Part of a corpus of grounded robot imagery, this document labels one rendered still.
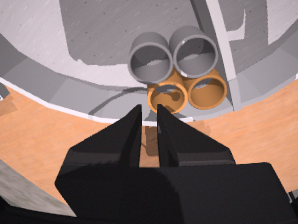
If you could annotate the bronze bushing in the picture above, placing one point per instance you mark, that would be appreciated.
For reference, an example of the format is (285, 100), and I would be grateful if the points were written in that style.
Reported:
(173, 101)
(209, 96)

